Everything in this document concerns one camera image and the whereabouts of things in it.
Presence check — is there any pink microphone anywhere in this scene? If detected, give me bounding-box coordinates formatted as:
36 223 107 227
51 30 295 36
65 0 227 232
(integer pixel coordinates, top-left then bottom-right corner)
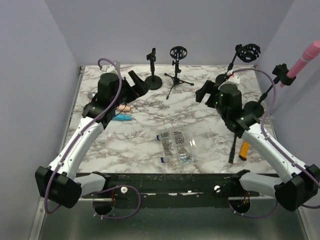
280 40 320 88

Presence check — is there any black shock-mount round stand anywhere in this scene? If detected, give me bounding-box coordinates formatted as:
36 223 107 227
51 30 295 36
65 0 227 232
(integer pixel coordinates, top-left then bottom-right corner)
215 43 261 85

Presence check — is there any black T-shaped tool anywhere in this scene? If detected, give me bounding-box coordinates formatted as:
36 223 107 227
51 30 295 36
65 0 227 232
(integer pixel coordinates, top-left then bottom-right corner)
228 135 237 164

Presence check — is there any beige microphone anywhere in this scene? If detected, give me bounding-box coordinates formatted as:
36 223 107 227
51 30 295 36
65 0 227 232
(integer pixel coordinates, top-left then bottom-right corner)
116 104 131 112

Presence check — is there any black clip round stand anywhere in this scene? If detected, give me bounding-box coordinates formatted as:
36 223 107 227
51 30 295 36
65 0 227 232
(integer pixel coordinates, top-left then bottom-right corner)
244 63 296 118

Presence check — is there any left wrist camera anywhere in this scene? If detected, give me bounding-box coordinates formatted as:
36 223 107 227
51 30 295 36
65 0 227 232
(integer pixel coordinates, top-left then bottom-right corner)
100 61 121 75

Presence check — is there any silver mesh microphone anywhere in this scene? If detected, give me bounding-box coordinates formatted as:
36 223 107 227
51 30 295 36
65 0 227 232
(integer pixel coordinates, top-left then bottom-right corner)
87 92 96 99

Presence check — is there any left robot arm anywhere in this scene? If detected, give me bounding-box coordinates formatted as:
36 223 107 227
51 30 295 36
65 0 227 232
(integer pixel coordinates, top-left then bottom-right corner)
35 70 150 209

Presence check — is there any black tripod mic stand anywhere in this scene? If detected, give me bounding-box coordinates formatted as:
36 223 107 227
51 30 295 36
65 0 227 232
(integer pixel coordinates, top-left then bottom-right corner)
164 46 195 100

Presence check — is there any blue microphone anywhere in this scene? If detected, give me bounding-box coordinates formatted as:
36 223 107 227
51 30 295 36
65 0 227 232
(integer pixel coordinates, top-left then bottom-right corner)
112 114 132 121

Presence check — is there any clear plastic screw box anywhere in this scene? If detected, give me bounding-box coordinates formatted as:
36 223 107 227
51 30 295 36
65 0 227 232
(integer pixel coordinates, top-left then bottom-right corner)
156 127 221 166

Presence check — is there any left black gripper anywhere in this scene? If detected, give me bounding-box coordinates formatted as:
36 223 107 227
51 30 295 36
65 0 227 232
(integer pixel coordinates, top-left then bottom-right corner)
111 70 150 108

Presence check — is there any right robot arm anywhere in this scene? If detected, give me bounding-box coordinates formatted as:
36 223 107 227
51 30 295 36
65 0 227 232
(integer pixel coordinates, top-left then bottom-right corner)
195 80 320 212

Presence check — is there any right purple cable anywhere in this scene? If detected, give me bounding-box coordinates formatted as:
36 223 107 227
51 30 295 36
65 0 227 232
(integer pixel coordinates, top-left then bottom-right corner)
226 68 320 210

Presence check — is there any black round-base mic stand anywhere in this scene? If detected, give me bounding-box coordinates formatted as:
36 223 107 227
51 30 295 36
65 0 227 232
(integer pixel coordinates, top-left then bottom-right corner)
145 47 163 91

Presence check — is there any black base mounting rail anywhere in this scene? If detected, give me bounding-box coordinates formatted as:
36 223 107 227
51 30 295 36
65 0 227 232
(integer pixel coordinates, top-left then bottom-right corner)
83 173 259 209

